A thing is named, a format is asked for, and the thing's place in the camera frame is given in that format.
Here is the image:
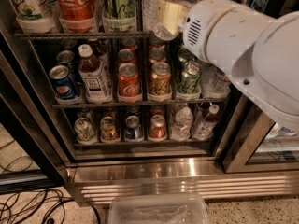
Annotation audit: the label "yellow taped gripper finger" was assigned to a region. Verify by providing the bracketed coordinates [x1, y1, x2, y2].
[157, 0, 189, 35]

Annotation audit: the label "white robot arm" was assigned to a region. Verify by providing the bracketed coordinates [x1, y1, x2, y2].
[157, 0, 299, 131]

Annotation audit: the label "green can top shelf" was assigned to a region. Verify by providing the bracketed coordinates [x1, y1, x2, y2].
[104, 0, 135, 20]

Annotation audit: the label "water bottle middle shelf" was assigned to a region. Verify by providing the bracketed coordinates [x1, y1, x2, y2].
[207, 68, 231, 94]

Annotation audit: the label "stainless steel fridge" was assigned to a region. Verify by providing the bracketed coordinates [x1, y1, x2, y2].
[0, 0, 299, 205]

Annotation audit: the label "red coca-cola can top shelf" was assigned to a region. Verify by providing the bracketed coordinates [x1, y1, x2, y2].
[58, 0, 97, 33]

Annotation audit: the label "iced tea bottle white cap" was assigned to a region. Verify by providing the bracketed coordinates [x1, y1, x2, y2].
[78, 44, 111, 104]

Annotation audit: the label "water bottle bottom shelf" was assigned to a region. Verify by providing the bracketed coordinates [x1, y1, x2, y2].
[170, 106, 193, 141]

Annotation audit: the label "red coke can bottom shelf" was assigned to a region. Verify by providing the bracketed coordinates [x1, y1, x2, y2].
[149, 115, 166, 138]

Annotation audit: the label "blue pepsi can bottom shelf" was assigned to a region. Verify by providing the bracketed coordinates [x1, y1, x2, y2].
[124, 116, 143, 140]

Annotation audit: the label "blue pepsi can shelf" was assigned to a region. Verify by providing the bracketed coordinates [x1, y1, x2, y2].
[49, 65, 79, 100]
[124, 116, 143, 140]

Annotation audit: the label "tea bottle bottom shelf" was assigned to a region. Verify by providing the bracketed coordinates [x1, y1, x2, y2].
[192, 104, 220, 141]

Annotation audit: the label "blue pepsi can middle shelf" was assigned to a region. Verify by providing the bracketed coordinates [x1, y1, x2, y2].
[49, 65, 79, 100]

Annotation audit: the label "gold can bottom shelf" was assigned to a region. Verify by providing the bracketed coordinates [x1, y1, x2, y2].
[100, 116, 119, 141]

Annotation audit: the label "silver green can bottom shelf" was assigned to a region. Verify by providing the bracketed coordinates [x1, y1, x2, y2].
[74, 118, 95, 141]

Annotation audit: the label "right glass fridge door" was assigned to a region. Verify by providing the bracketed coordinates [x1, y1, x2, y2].
[222, 95, 299, 173]

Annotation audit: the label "left open fridge door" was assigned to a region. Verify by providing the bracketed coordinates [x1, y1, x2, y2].
[0, 51, 68, 195]

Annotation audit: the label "gold can middle second row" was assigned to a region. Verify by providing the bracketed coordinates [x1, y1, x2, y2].
[149, 49, 166, 66]

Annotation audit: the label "green can middle second row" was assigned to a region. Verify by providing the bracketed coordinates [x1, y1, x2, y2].
[178, 48, 196, 65]

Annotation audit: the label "red can middle second row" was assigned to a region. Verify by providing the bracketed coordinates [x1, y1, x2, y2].
[118, 49, 137, 65]

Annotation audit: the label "gold can middle front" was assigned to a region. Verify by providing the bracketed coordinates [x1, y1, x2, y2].
[149, 62, 171, 95]

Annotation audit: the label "green can middle front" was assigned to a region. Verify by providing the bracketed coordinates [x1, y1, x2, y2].
[177, 61, 201, 94]

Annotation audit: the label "red coke can middle front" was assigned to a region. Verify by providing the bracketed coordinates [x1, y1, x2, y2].
[118, 63, 141, 97]

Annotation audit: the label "pepsi can middle second row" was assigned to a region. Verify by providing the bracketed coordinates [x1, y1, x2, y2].
[56, 50, 78, 72]

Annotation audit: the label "white 7up can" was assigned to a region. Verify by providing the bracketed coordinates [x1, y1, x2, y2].
[11, 0, 52, 21]

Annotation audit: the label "clear plastic bin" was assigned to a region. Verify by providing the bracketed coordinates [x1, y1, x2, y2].
[108, 193, 210, 224]

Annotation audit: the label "black floor cables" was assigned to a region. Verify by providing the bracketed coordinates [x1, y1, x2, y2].
[0, 138, 101, 224]

